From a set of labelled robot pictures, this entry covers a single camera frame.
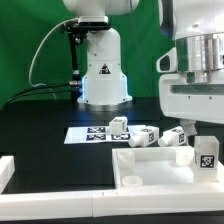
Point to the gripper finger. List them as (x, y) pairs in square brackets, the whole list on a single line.
[(188, 126)]

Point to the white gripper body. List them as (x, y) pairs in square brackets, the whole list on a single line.
[(195, 101)]

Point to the white square tabletop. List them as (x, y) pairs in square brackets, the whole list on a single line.
[(163, 167)]

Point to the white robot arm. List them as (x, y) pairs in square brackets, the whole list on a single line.
[(196, 26)]

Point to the white paper marker sheet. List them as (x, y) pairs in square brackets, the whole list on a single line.
[(98, 134)]

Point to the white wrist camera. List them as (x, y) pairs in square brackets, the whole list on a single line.
[(168, 62)]

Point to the white front fence rail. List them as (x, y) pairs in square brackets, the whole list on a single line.
[(142, 200)]

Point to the white fence rail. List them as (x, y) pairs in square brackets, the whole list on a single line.
[(142, 200), (7, 169)]

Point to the camera on black stand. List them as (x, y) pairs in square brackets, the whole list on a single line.
[(77, 30)]

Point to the white left fence rail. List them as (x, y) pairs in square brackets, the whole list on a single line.
[(7, 169)]

